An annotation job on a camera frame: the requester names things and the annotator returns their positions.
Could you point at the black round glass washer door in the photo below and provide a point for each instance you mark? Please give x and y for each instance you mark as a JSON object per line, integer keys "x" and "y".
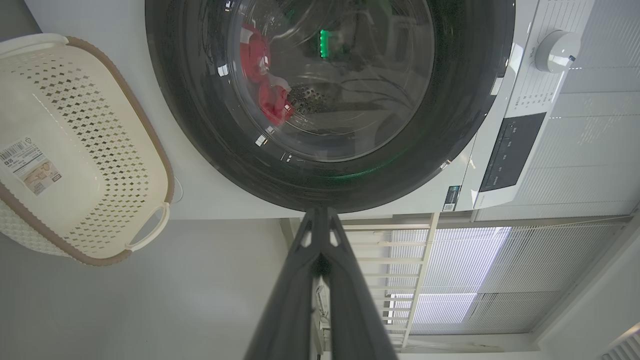
{"x": 200, "y": 125}

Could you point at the cream perforated laundry basket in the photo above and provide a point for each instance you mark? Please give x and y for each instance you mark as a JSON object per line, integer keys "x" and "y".
{"x": 90, "y": 150}

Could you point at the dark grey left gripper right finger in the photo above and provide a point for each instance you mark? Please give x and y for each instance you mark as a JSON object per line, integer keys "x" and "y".
{"x": 355, "y": 310}

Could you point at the white plastic appliance dial knob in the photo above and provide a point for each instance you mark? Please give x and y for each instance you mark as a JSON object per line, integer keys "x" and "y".
{"x": 556, "y": 52}

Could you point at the printed paper label with barcode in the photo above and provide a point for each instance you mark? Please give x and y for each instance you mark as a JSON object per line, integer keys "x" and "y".
{"x": 31, "y": 167}

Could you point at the white window blinds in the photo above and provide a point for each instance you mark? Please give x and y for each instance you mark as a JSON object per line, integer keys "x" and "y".
{"x": 500, "y": 270}

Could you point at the black QR code sticker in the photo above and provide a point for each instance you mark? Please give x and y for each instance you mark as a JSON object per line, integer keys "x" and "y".
{"x": 452, "y": 197}

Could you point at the white slatted railing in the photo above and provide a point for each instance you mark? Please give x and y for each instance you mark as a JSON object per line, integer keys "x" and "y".
{"x": 390, "y": 226}

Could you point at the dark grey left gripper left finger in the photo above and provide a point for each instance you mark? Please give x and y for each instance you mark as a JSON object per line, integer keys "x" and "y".
{"x": 290, "y": 310}

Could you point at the white front-load washing machine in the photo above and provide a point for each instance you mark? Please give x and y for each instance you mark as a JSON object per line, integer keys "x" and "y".
{"x": 210, "y": 190}

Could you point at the red and white garment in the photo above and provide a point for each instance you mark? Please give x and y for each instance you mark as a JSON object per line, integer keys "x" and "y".
{"x": 255, "y": 60}

